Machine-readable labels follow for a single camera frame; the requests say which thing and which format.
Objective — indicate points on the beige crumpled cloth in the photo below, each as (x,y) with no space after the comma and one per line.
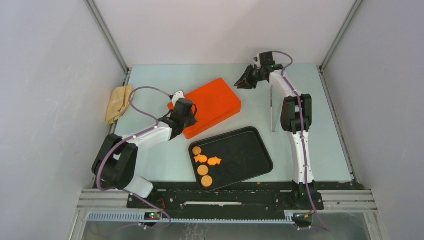
(118,103)

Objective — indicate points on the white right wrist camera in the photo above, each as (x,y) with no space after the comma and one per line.
(255,60)

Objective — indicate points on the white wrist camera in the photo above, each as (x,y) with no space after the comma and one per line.
(176,96)
(255,60)

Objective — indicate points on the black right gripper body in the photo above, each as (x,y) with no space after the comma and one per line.
(250,78)

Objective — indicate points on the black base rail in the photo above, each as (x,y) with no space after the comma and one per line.
(243,203)

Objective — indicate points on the orange fish cookie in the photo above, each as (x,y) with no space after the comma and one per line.
(201,158)
(213,161)

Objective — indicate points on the orange box lid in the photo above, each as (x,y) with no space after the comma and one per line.
(215,102)

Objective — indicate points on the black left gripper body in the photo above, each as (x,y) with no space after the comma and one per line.
(189,121)

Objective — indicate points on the orange swirl cookie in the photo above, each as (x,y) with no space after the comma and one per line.
(196,150)

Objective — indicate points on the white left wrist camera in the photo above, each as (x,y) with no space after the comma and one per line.
(176,96)

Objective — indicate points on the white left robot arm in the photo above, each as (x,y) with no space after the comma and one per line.
(115,164)

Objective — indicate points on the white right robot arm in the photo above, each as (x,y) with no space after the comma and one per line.
(296,110)

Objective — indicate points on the round orange biscuit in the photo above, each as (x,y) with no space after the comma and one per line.
(202,170)
(206,181)

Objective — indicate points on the silver metal tongs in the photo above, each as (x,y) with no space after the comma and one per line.
(276,103)

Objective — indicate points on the black baking tray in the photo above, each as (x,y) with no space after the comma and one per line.
(244,147)

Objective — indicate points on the round black cookie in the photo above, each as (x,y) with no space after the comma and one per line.
(232,167)

